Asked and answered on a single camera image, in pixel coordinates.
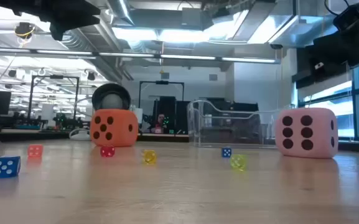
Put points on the black frame stand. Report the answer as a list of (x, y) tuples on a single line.
[(54, 76), (162, 82)]

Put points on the yellow translucent die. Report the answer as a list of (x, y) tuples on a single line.
[(149, 156)]

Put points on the clear plastic bin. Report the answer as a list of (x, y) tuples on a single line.
[(198, 137)]

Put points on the black hanging spotlight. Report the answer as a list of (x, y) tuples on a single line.
[(91, 76), (12, 73)]

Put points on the white spotlight lamp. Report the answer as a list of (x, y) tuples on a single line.
[(111, 101)]

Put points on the black background monitor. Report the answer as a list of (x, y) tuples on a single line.
[(244, 107)]

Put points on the long ceiling light bar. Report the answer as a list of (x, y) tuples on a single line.
[(126, 54)]

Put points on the tiny blue die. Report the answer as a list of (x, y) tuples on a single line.
[(226, 152)]

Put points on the grey square wall vent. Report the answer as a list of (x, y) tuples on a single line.
[(213, 77), (165, 75)]

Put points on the small red die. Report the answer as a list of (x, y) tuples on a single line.
[(107, 151)]

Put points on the black security camera dome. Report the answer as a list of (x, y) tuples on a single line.
[(276, 46)]

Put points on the dark background workbench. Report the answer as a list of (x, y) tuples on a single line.
[(163, 137), (26, 135)]

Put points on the small orange die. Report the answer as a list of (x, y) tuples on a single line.
[(35, 150)]

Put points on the person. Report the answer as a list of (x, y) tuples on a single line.
[(161, 119)]

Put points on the green translucent die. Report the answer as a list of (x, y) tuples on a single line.
[(238, 162)]

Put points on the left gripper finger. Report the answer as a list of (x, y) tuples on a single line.
[(87, 14)]

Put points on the large pink foam die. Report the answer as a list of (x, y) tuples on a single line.
[(319, 133)]

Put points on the white box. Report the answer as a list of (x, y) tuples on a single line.
[(139, 115)]

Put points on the blue plastic die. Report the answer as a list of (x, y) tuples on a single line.
[(5, 167)]

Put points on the large orange foam die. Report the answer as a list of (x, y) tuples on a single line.
[(117, 133)]

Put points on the dark background robot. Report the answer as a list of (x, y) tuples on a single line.
[(62, 119)]

